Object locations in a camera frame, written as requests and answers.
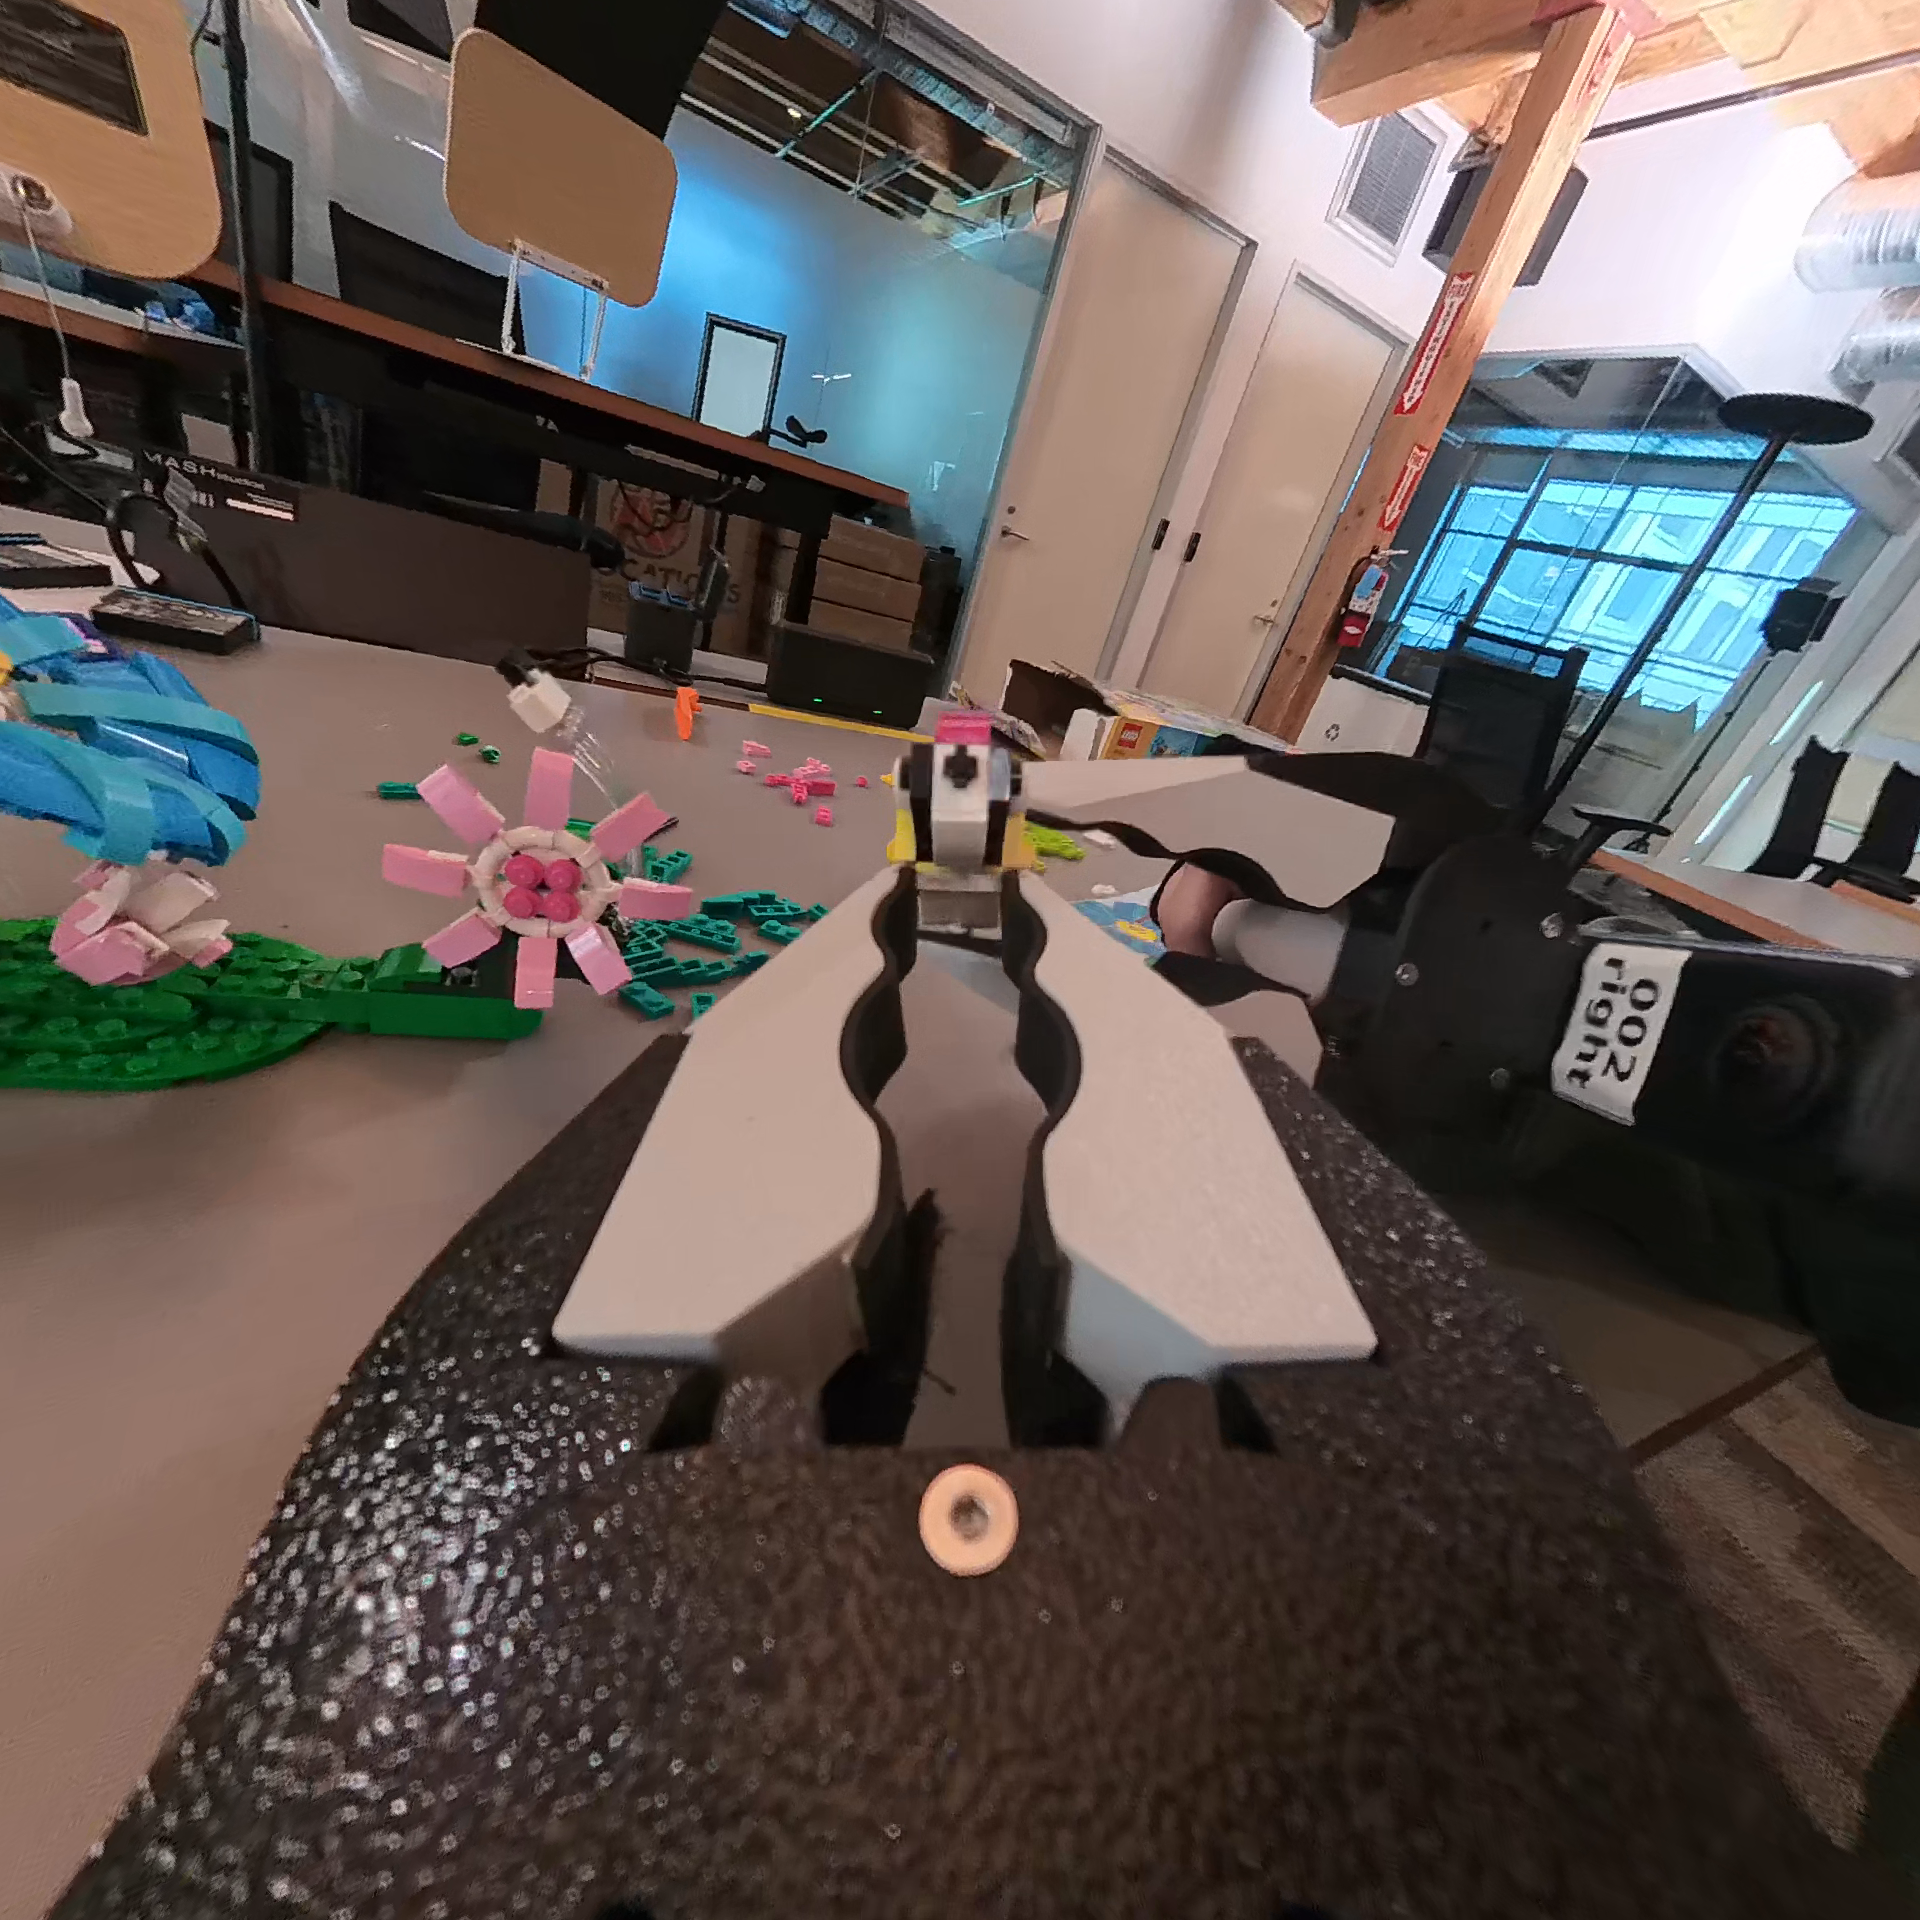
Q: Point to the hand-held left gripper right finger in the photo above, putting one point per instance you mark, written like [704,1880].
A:
[1200,1200]

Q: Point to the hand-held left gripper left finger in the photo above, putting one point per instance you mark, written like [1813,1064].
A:
[720,1170]

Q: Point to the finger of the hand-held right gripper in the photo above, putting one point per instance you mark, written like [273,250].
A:
[1200,810]

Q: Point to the small lego bird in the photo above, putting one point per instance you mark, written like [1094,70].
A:
[961,819]

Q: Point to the colourful lego set box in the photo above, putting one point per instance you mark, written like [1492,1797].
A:
[1184,736]

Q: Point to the lego instruction booklet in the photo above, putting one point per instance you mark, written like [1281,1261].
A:
[1123,926]

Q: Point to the pile of teal lego pieces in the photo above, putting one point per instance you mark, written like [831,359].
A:
[704,939]

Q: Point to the pink lego flower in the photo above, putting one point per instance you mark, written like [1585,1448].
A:
[540,878]

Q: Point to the pile of pink lego pieces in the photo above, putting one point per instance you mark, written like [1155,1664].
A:
[803,781]

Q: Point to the pale pink lego bud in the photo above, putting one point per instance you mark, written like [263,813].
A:
[143,919]

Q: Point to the blue lego flower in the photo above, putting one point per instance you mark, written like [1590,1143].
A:
[121,734]

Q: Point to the person's right hand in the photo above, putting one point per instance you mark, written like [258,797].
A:
[1192,912]

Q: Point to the open cardboard box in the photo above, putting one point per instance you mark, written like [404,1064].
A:
[1059,703]

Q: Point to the white recycling bin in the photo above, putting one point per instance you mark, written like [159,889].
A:
[1377,712]

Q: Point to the red fire extinguisher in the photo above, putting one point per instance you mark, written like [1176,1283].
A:
[1363,602]

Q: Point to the black office chair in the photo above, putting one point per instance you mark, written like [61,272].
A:
[1501,705]
[1809,810]

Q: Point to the white door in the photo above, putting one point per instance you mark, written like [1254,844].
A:
[1275,494]
[1094,435]

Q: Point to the stack of cardboard boxes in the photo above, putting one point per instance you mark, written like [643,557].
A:
[866,579]

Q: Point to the orange brick separator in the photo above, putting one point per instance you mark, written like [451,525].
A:
[688,715]

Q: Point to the white charger plug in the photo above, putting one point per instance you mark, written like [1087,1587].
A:
[536,698]

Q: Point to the white air vent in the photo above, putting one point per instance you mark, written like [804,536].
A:
[1393,176]

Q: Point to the black floor lamp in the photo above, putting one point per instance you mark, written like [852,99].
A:
[1785,421]

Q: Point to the black cardboard box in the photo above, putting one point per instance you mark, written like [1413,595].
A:
[374,562]

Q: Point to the black keyboard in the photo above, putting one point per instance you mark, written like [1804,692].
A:
[172,620]

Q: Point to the long dark desk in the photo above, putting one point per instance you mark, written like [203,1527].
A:
[495,390]

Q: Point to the tan wooden panel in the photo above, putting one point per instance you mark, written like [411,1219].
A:
[90,135]
[563,165]

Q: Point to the wooden post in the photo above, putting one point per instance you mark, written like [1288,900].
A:
[1441,374]

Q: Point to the green lego base plate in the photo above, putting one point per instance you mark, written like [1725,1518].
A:
[224,1005]

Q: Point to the black wall speaker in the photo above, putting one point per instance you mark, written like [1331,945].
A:
[1509,224]

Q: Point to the silver air duct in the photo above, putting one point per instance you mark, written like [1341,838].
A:
[1860,240]

